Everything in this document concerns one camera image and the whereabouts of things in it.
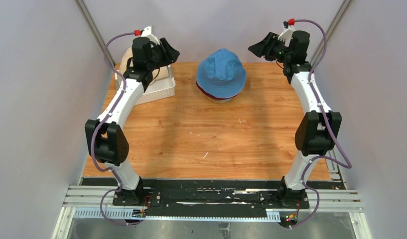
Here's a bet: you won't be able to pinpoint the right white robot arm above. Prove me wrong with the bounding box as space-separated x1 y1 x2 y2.
248 30 342 208

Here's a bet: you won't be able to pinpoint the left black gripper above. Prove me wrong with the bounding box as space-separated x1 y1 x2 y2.
146 38 179 71

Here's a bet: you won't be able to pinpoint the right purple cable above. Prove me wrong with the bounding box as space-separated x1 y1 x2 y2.
294 19 352 229

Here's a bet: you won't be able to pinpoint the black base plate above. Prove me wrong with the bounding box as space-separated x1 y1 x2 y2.
113 179 309 219

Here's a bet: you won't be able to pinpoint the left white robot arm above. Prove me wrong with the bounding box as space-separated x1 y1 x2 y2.
85 36 180 206

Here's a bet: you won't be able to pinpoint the white perforated basket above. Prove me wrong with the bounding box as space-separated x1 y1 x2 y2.
114 66 175 108

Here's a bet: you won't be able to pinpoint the beige cap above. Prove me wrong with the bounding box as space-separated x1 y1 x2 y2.
118 47 169 80

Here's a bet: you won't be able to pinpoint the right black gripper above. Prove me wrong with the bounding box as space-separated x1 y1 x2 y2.
248 32 291 64

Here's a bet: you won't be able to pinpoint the blue hat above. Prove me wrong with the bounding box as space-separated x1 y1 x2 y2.
196 48 247 89

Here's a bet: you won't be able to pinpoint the wooden hat stand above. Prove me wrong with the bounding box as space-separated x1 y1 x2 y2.
208 98 232 105

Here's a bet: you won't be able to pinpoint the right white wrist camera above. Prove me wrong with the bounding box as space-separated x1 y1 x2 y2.
278 18 295 42

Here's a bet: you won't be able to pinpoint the aluminium frame rails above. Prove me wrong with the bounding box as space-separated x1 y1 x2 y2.
51 62 372 239

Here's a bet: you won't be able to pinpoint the maroon bucket hat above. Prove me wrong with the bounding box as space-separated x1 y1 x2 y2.
195 82 244 101

